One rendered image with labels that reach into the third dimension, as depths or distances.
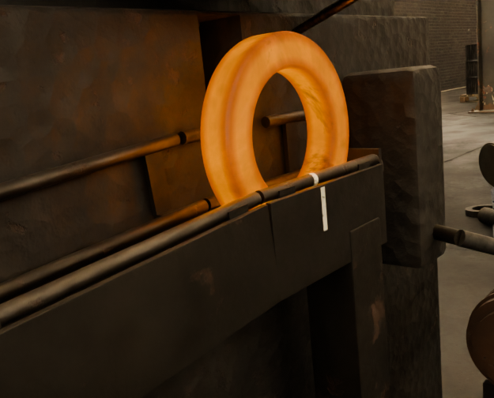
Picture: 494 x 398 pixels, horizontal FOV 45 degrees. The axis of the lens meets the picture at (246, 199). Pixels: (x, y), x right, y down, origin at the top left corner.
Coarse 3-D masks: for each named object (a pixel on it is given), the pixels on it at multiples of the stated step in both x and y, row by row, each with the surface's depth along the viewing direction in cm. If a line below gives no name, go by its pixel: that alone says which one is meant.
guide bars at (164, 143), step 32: (288, 128) 65; (96, 160) 46; (128, 160) 48; (160, 160) 51; (288, 160) 65; (0, 192) 40; (160, 192) 51; (160, 224) 48; (96, 256) 44; (0, 288) 38; (32, 288) 40
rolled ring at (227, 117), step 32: (288, 32) 53; (224, 64) 50; (256, 64) 49; (288, 64) 53; (320, 64) 56; (224, 96) 48; (256, 96) 50; (320, 96) 58; (224, 128) 48; (320, 128) 59; (224, 160) 48; (320, 160) 59; (224, 192) 50
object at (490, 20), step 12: (480, 0) 844; (492, 0) 834; (480, 12) 846; (492, 12) 837; (480, 24) 849; (492, 24) 841; (480, 36) 851; (492, 36) 844; (480, 48) 854; (492, 48) 848; (480, 60) 856; (492, 60) 851; (480, 72) 859; (492, 72) 855; (480, 84) 861; (492, 84) 858; (480, 96) 864; (492, 96) 862; (480, 108) 866; (492, 108) 865
